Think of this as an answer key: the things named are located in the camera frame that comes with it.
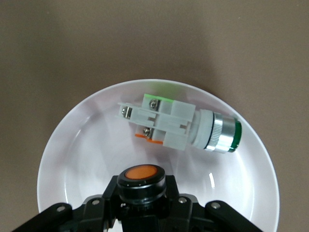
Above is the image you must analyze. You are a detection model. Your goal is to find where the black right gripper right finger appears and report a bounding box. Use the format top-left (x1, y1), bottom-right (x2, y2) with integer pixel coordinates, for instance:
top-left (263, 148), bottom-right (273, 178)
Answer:
top-left (164, 175), bottom-right (264, 232)

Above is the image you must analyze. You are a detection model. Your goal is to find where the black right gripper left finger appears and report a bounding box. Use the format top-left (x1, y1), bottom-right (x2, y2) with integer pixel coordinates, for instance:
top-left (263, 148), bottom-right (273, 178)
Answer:
top-left (9, 175), bottom-right (121, 232)

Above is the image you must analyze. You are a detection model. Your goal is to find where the orange push-button switch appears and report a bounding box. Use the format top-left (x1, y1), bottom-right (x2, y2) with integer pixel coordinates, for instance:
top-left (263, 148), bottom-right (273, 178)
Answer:
top-left (116, 164), bottom-right (167, 211)

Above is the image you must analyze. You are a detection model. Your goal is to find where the white round plate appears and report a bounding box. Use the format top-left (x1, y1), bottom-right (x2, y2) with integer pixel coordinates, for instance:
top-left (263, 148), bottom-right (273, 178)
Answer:
top-left (36, 78), bottom-right (278, 232)

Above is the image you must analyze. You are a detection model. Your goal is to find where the brown table mat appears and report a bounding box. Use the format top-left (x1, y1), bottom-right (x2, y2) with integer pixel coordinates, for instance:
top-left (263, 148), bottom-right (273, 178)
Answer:
top-left (0, 0), bottom-right (309, 232)

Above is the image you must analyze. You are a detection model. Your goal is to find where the green push-button switch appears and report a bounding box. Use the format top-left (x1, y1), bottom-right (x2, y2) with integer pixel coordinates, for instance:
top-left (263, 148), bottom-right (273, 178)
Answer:
top-left (117, 93), bottom-right (242, 154)

